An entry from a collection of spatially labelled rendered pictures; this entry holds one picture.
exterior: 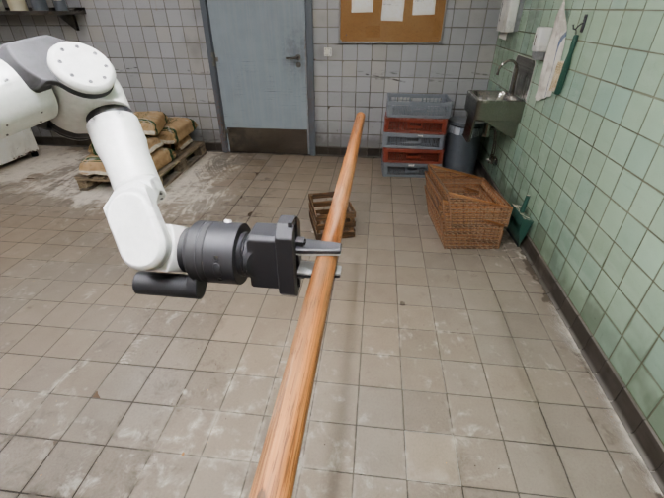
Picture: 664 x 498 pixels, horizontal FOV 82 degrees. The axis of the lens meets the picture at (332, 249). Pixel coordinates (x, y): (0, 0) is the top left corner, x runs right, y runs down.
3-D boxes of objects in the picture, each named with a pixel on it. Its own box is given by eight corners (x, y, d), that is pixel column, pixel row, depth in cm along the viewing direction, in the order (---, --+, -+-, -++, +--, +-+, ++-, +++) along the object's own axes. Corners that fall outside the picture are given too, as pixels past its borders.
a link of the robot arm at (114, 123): (152, 198, 63) (111, 96, 64) (171, 167, 55) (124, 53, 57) (79, 208, 55) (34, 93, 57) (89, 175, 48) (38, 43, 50)
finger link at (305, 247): (340, 258, 51) (294, 255, 51) (342, 245, 53) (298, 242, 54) (340, 248, 50) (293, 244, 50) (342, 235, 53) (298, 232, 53)
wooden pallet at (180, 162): (157, 194, 360) (153, 179, 352) (79, 190, 367) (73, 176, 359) (207, 153, 460) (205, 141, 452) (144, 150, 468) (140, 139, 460)
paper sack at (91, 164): (116, 177, 356) (111, 161, 348) (78, 177, 357) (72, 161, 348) (144, 155, 408) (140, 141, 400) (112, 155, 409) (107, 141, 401)
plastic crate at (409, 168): (441, 178, 392) (443, 164, 384) (381, 177, 396) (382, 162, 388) (435, 165, 426) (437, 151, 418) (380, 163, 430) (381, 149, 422)
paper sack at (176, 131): (176, 147, 394) (171, 130, 385) (143, 146, 399) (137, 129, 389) (201, 128, 445) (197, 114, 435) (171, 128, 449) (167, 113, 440)
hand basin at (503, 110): (506, 178, 327) (537, 60, 278) (462, 177, 330) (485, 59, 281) (492, 160, 366) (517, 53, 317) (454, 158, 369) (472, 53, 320)
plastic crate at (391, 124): (446, 135, 366) (449, 119, 357) (382, 132, 374) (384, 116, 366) (443, 124, 399) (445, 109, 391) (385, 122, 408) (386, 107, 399)
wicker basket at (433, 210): (433, 249, 277) (439, 215, 262) (419, 213, 324) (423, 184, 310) (500, 249, 277) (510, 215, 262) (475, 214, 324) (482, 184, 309)
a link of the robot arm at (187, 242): (234, 226, 61) (167, 221, 62) (206, 216, 50) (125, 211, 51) (228, 296, 60) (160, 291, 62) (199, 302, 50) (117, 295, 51)
